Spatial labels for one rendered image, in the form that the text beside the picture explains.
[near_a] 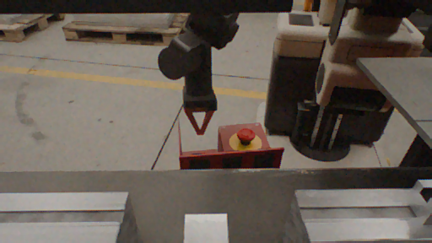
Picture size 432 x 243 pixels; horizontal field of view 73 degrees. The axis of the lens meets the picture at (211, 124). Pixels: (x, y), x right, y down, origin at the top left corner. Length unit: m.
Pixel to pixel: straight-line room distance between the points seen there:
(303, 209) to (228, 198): 0.14
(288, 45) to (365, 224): 0.98
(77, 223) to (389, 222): 0.30
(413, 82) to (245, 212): 0.31
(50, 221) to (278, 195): 0.29
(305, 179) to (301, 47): 0.83
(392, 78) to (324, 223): 0.28
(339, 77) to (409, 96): 0.51
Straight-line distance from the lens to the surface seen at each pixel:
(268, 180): 0.46
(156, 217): 0.42
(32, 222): 0.34
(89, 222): 0.32
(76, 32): 3.43
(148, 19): 3.14
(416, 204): 0.36
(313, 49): 1.25
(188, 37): 0.53
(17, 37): 3.71
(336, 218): 0.32
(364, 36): 0.99
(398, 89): 0.49
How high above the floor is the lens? 1.22
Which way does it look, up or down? 38 degrees down
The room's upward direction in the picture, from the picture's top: straight up
